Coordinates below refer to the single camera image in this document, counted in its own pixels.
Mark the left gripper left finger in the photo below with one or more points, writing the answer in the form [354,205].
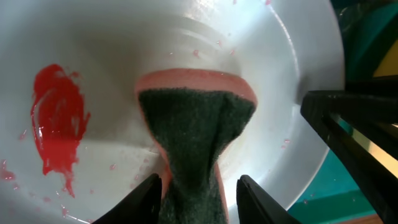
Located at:
[141,206]

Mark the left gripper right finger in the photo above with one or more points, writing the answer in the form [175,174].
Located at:
[256,206]

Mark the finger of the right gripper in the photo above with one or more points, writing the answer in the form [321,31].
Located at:
[349,121]

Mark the light blue plate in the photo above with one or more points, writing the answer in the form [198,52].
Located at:
[282,48]

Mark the teal plastic tray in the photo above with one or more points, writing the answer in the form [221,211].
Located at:
[368,29]

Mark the yellow-green plate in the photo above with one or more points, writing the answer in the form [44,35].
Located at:
[387,67]

